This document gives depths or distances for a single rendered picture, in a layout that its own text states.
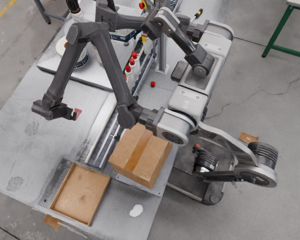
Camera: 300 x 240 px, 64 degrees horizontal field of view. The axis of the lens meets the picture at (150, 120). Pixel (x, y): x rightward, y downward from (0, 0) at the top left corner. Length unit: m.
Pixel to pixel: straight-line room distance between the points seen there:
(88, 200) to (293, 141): 2.04
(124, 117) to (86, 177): 0.73
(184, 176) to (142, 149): 0.92
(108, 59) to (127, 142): 0.51
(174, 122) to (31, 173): 1.12
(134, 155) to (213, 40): 0.67
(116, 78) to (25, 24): 3.07
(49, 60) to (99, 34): 1.16
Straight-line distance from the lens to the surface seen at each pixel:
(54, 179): 1.67
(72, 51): 1.04
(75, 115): 1.30
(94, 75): 1.86
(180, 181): 2.12
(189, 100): 0.92
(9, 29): 3.98
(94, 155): 1.57
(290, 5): 2.73
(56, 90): 1.15
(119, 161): 1.27
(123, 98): 0.96
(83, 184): 1.59
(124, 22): 1.09
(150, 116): 0.93
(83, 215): 1.57
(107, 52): 0.95
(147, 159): 1.25
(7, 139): 1.93
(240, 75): 2.96
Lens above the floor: 2.32
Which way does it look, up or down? 65 degrees down
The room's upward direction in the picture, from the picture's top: 8 degrees counter-clockwise
